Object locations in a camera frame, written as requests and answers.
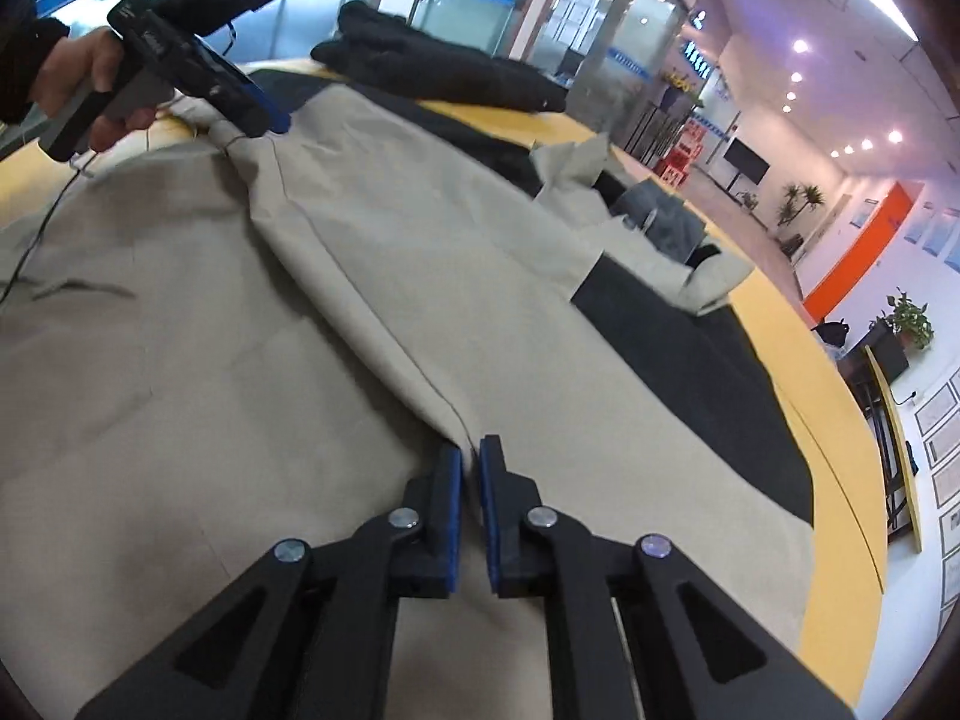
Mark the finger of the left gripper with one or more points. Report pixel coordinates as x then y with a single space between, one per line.
249 108

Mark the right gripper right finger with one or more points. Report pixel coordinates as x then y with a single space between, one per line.
635 630

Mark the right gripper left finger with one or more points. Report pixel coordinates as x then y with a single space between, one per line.
307 631

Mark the beige and black jacket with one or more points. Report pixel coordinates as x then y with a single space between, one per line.
225 342

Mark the black left sleeve forearm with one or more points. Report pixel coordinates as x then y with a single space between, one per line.
29 44

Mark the person's left hand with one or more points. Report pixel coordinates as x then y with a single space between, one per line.
95 58

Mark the black folded garment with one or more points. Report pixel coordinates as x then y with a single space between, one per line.
385 52

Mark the wooden side table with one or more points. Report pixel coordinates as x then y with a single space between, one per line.
871 390

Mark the potted green plant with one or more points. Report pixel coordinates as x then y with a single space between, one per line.
908 321

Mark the red display rack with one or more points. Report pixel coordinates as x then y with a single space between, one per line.
673 168

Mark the wall television screen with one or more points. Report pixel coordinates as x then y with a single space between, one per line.
747 162

